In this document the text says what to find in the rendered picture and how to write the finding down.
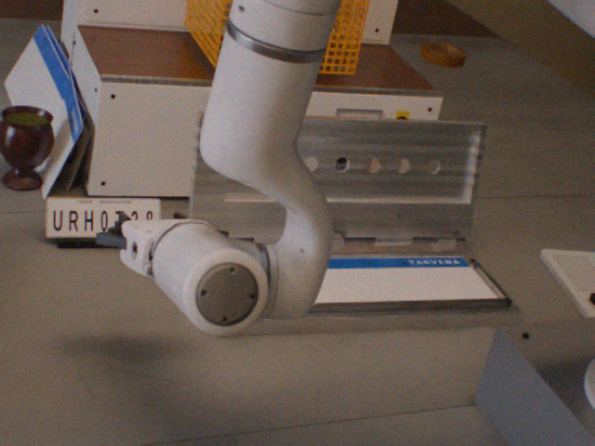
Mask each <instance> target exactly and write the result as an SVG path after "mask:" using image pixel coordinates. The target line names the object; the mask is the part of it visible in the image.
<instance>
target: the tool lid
mask: <svg viewBox="0 0 595 446"><path fill-rule="evenodd" d="M204 115H205V112H204V111H197V112H196V123H195V134H194V144H193V156H192V176H191V185H190V197H189V208H188V218H187V219H196V220H203V221H204V222H206V223H208V224H209V225H211V226H212V227H213V228H214V229H215V230H222V231H227V232H228V233H229V238H251V239H252V240H253V243H265V244H273V243H277V242H278V241H279V240H280V239H281V238H282V236H283V234H284V228H285V225H286V220H287V210H286V209H285V207H284V206H283V205H281V204H280V203H279V202H278V201H276V200H275V199H273V198H272V197H271V196H269V195H268V194H266V193H264V192H262V191H260V190H256V189H254V188H252V187H250V186H247V185H245V184H244V183H242V182H240V181H237V180H235V179H233V178H228V177H224V176H223V175H221V174H220V173H218V172H216V171H215V170H213V169H212V168H211V167H210V166H208V165H207V164H206V163H205V161H204V159H203V157H202V155H201V152H200V133H201V127H202V123H203V119H204ZM486 126H487V124H485V123H483V122H468V121H444V120H419V119H395V118H370V117H347V116H322V115H305V118H304V121H303V124H302V127H301V129H300V132H299V135H298V139H297V152H298V154H299V156H300V157H301V159H302V160H303V161H304V162H305V159H306V158H308V157H313V158H314V159H315V166H314V167H313V169H312V170H310V171H311V173H312V175H313V176H314V178H315V179H316V180H317V182H318V184H319V185H320V187H321V189H322V191H323V193H324V196H325V198H326V200H327V202H328V204H329V207H330V211H331V214H332V218H333V222H334V231H343V235H345V236H346V237H347V238H372V239H375V243H372V244H373V245H411V244H412V243H413V237H440V231H454V234H455V235H456V236H458V237H470V232H471V225H472V219H473V214H474V207H475V202H476V196H477V189H478V184H479V178H480V173H481V167H482V160H483V150H484V143H485V138H486ZM339 158H346V159H347V161H348V165H347V167H346V169H345V170H343V171H337V170H336V167H335V165H336V161H337V160H338V159H339ZM373 158H375V159H377V162H378V166H377V169H376V170H375V171H373V172H368V171H367V170H366V164H367V162H368V161H369V160H370V159H373ZM402 159H406V160H407V161H408V163H409V166H408V168H407V170H406V171H404V172H402V173H399V172H398V170H397V164H398V163H399V162H400V161H401V160H402ZM432 160H436V161H437V163H438V167H437V169H436V171H435V172H433V173H428V163H429V162H430V161H432Z"/></svg>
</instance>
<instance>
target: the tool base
mask: <svg viewBox="0 0 595 446"><path fill-rule="evenodd" d="M465 242H466V239H465V238H455V237H454V236H453V235H452V234H451V233H440V237H432V238H413V243H412V244H411V245H373V244H372V243H375V239H343V238H342V236H341V235H340V234H339V233H334V243H333V248H332V252H331V256H330V257H414V256H462V257H464V258H465V259H466V260H467V262H468V263H469V264H470V265H471V266H472V267H473V266H474V263H475V262H477V260H476V261H475V262H474V261H471V259H472V258H474V257H473V256H472V255H473V253H472V252H471V251H468V250H467V249H466V248H465V247H464V246H463V244H462V243H465ZM474 259H475V258H474ZM522 313H523V311H522V310H521V309H520V307H519V306H515V305H514V304H513V303H512V302H511V306H498V307H470V308H399V309H348V310H314V311H308V312H307V313H306V314H305V315H304V316H302V317H300V318H297V319H293V320H270V319H256V320H255V322H254V323H252V324H251V325H250V326H249V327H247V328H246V329H244V330H243V331H242V332H240V333H238V334H231V335H269V334H296V333H321V332H348V331H374V330H401V329H427V328H453V327H480V326H501V325H511V324H520V321H521V318H522Z"/></svg>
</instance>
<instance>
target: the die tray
mask: <svg viewBox="0 0 595 446"><path fill-rule="evenodd" d="M540 257H541V259H542V261H543V263H544V264H545V265H546V267H547V268H548V269H549V271H550V272H551V274H552V275H553V277H554V278H555V279H556V281H557V282H558V283H559V285H560V286H561V287H562V289H563V290H564V292H565V293H566V294H567V295H568V296H569V298H570V299H571V300H572V302H573V303H575V305H576V306H577V308H578V309H579V311H580V312H581V313H582V315H583V316H584V317H585V318H588V317H595V306H594V305H593V303H592V302H590V300H589V299H590V296H591V293H595V252H584V251H570V250H556V249H542V252H541V255H540Z"/></svg>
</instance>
